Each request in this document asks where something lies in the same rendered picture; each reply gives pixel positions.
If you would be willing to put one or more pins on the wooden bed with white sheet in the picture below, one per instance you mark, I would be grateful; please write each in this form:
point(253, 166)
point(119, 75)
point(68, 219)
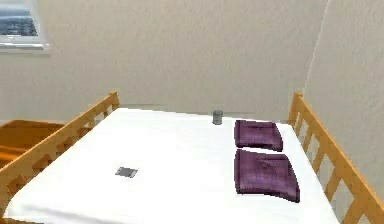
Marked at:
point(173, 160)

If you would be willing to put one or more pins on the orange wooden side table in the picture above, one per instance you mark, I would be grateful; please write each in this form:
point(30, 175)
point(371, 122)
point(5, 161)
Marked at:
point(20, 136)

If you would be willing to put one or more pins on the small grey flat phone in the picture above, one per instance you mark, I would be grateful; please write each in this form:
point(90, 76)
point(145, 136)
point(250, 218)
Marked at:
point(126, 172)

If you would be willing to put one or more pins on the small grey cylinder can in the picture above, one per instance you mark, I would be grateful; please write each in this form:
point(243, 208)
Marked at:
point(217, 117)

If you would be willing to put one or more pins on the purple pillow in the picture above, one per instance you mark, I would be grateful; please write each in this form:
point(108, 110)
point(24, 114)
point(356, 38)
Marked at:
point(257, 134)
point(265, 175)

